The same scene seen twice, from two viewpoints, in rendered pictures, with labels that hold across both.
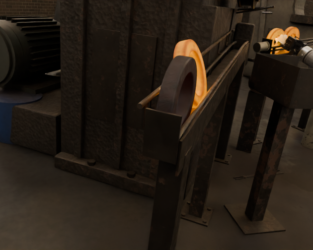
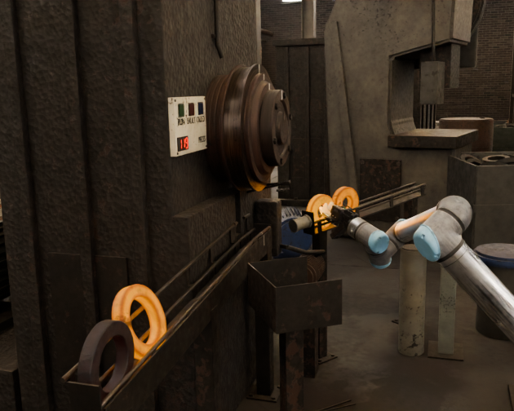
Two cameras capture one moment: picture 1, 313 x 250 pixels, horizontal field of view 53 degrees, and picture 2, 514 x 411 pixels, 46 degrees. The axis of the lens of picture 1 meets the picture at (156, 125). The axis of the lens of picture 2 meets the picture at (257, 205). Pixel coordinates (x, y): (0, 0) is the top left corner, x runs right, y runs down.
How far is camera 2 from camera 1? 79 cm
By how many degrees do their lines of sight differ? 11
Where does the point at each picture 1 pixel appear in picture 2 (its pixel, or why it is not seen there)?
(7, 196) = not seen: outside the picture
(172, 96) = (89, 369)
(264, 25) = (352, 154)
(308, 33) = (419, 161)
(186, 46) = (124, 298)
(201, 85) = (157, 329)
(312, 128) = (405, 324)
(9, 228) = not seen: outside the picture
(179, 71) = (95, 342)
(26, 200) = not seen: outside the picture
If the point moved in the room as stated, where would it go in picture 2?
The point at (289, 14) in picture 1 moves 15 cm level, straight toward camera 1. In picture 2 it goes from (386, 134) to (384, 136)
